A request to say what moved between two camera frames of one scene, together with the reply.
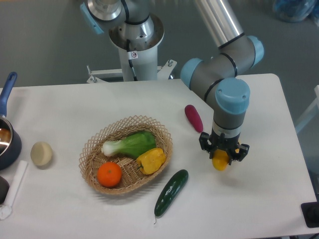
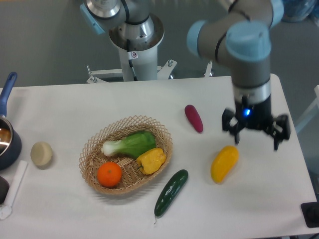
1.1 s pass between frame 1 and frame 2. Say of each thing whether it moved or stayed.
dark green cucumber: stayed
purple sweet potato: stayed
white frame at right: stayed
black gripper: moved
